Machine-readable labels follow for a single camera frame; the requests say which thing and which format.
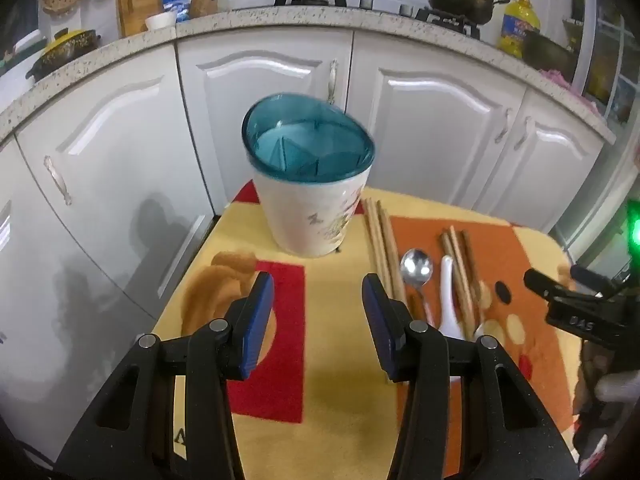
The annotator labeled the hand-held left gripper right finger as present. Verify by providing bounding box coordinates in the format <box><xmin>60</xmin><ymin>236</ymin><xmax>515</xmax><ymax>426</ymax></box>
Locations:
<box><xmin>361</xmin><ymin>272</ymin><xmax>581</xmax><ymax>480</ymax></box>

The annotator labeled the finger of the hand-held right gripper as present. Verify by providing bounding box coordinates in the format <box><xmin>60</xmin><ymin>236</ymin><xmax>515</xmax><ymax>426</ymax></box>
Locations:
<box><xmin>523</xmin><ymin>268</ymin><xmax>577</xmax><ymax>304</ymax></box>
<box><xmin>570</xmin><ymin>264</ymin><xmax>619</xmax><ymax>296</ymax></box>

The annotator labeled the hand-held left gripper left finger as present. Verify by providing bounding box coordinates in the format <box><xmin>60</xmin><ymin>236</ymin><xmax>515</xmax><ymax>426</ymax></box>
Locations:
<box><xmin>55</xmin><ymin>271</ymin><xmax>276</xmax><ymax>480</ymax></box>

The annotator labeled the white utensil holder teal rim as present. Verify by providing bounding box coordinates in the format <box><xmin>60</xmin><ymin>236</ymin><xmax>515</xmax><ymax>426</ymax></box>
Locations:
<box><xmin>242</xmin><ymin>92</ymin><xmax>376</xmax><ymax>259</ymax></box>

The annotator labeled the person's right hand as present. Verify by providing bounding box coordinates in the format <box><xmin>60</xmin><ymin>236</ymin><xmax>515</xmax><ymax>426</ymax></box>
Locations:
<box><xmin>576</xmin><ymin>344</ymin><xmax>640</xmax><ymax>407</ymax></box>

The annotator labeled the yellow orange printed blanket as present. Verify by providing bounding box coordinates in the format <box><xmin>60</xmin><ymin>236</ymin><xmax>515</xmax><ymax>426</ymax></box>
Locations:
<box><xmin>150</xmin><ymin>180</ymin><xmax>583</xmax><ymax>480</ymax></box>

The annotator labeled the metal spoon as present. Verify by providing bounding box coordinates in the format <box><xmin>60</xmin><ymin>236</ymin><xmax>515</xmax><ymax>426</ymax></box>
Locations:
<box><xmin>400</xmin><ymin>248</ymin><xmax>437</xmax><ymax>328</ymax></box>

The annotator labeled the white ceramic spoon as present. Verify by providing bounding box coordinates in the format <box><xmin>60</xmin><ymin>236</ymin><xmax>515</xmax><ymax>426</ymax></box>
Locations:
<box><xmin>436</xmin><ymin>255</ymin><xmax>467</xmax><ymax>383</ymax></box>

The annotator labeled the white cabinet door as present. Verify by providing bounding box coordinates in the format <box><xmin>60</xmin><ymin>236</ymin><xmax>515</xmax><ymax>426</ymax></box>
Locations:
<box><xmin>346</xmin><ymin>30</ymin><xmax>529</xmax><ymax>207</ymax></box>
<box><xmin>176</xmin><ymin>26</ymin><xmax>354</xmax><ymax>207</ymax></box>
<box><xmin>14</xmin><ymin>42</ymin><xmax>217</xmax><ymax>322</ymax></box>
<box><xmin>500</xmin><ymin>87</ymin><xmax>607</xmax><ymax>237</ymax></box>

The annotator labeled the pink cloth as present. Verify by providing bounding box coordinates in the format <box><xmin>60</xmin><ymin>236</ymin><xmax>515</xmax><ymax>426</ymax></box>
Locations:
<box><xmin>540</xmin><ymin>67</ymin><xmax>607</xmax><ymax>117</ymax></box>

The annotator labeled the dark metal bowl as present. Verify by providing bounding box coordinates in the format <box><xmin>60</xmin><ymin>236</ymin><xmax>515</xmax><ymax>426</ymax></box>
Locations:
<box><xmin>520</xmin><ymin>27</ymin><xmax>579</xmax><ymax>77</ymax></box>

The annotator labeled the glass door cabinet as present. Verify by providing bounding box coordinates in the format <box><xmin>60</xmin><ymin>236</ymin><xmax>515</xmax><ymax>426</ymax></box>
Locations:
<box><xmin>565</xmin><ymin>0</ymin><xmax>640</xmax><ymax>127</ymax></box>

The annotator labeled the yellow cooking oil bottle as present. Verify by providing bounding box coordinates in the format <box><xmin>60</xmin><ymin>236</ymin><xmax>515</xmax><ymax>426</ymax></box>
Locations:
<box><xmin>497</xmin><ymin>0</ymin><xmax>542</xmax><ymax>59</ymax></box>

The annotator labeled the speckled stone countertop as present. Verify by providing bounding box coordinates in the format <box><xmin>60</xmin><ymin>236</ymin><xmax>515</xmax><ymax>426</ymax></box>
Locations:
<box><xmin>0</xmin><ymin>5</ymin><xmax>618</xmax><ymax>147</ymax></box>

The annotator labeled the small white bowl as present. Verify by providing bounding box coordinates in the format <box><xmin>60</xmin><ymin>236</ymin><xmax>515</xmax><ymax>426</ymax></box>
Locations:
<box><xmin>145</xmin><ymin>10</ymin><xmax>179</xmax><ymax>31</ymax></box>

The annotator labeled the blue carton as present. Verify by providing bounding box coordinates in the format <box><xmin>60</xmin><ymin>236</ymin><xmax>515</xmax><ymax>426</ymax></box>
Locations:
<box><xmin>160</xmin><ymin>0</ymin><xmax>194</xmax><ymax>24</ymax></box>

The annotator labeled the yellow black casserole pot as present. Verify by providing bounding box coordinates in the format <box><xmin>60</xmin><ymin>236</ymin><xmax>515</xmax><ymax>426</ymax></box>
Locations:
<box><xmin>25</xmin><ymin>28</ymin><xmax>101</xmax><ymax>84</ymax></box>

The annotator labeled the wooden cutting board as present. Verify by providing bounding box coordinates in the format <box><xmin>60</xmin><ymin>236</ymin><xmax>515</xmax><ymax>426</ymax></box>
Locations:
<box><xmin>116</xmin><ymin>0</ymin><xmax>169</xmax><ymax>39</ymax></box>

